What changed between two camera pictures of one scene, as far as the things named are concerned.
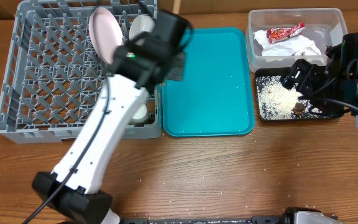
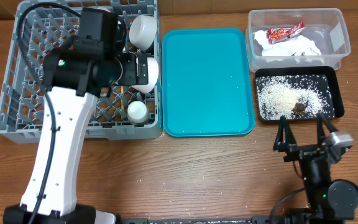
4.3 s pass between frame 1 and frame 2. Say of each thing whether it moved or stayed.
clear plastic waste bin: stayed
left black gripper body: moved
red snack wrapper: stayed
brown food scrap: stayed
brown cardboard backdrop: stayed
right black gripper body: moved
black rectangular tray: stayed
